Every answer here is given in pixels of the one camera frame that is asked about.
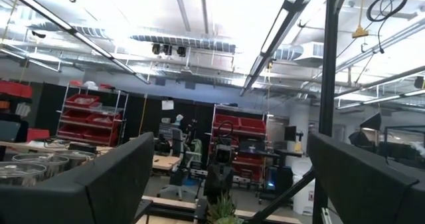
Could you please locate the silver ventilation duct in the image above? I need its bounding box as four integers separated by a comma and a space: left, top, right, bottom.
131, 34, 237, 55

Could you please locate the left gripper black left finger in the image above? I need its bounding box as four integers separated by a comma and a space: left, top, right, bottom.
0, 132, 155, 224

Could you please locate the red storage bin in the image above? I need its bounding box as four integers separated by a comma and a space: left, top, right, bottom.
0, 80, 33, 99

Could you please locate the succulent plant in black pot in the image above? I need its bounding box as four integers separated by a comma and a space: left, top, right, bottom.
207, 192, 245, 224

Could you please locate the red box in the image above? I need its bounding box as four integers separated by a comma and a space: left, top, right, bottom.
26, 128, 50, 142

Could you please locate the black computer tower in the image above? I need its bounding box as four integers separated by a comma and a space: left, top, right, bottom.
264, 166, 293, 193

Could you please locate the black studio light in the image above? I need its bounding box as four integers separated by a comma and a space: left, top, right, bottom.
348, 112, 383, 148

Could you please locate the grey office chair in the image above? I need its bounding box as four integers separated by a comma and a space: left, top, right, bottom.
156, 127, 202, 201

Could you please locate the silver candle tin sandalwood label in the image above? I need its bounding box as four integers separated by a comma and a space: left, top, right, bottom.
12, 152, 70, 178

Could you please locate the wire rack with red bins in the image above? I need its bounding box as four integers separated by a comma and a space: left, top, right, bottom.
210, 103, 269, 185
55, 82, 129, 148

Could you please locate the silver candle tin jasmine label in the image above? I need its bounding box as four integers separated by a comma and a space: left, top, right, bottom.
0, 161, 47, 187

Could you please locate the silver candle tin orange label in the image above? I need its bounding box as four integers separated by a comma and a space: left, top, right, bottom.
54, 150, 97, 168

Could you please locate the wooden workbench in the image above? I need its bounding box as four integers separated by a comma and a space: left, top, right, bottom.
151, 155, 182, 171

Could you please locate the black aluminium rig frame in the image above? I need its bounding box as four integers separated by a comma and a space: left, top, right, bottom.
134, 0, 351, 224

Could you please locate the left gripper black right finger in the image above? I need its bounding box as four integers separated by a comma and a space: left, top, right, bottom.
306, 132, 425, 224

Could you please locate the linear ceiling light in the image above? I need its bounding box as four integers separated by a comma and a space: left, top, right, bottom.
238, 0, 319, 97
335, 89, 425, 110
0, 0, 151, 85

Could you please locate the black monitor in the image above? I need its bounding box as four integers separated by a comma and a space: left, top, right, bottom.
284, 126, 298, 142

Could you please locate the black hanging cable loop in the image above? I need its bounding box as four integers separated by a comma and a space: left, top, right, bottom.
366, 0, 408, 55

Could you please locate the yellow hanging power outlet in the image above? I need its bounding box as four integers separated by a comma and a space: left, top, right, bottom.
351, 0, 370, 39

